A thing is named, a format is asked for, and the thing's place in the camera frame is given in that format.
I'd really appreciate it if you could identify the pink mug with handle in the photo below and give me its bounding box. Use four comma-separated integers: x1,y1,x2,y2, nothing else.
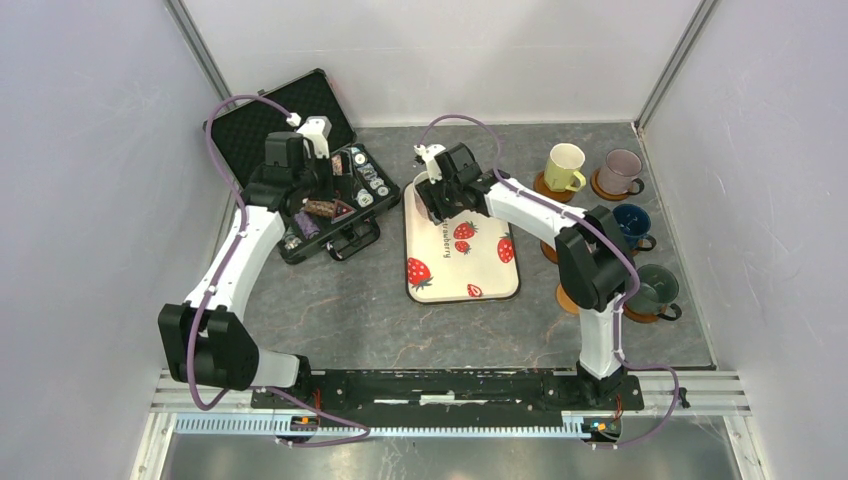
412,172,430,220

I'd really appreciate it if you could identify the black poker chip case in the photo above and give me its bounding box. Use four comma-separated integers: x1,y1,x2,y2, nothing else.
203,69,400,265

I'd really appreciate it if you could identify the strawberry pattern white tray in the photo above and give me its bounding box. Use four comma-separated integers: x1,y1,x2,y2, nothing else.
404,181,520,304

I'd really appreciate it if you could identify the dark brown wooden coaster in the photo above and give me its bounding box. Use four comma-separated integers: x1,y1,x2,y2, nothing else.
533,172,575,204
540,241,558,264
623,305,659,324
589,169,632,202

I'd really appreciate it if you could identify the light green cup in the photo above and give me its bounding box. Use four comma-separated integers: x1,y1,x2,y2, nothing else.
543,143,587,192

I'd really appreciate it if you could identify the light brown wooden coaster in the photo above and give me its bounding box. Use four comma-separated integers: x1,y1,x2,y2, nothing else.
555,284,579,316

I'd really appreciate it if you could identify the purple glass mug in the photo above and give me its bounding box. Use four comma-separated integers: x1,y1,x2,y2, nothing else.
597,149,645,197

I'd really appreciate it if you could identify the dark blue mug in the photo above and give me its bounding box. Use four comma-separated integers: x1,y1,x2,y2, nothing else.
612,204,657,253

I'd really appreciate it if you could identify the dark green mug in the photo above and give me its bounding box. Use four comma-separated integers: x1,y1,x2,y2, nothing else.
625,264,682,322

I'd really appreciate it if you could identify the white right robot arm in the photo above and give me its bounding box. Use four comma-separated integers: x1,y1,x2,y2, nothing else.
414,143,638,408

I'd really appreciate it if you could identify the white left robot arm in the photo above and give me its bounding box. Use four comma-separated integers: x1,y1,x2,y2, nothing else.
158,125,332,408

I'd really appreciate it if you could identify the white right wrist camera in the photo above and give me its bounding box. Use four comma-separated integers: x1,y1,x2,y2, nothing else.
413,144,445,184

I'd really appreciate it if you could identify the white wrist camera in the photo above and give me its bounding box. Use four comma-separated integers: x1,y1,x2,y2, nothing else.
413,144,445,184
296,116,332,159

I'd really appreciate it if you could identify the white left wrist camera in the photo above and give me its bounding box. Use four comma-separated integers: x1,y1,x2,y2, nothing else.
296,116,332,159

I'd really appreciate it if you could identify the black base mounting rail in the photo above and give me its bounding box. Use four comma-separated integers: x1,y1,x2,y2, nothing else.
287,368,645,428

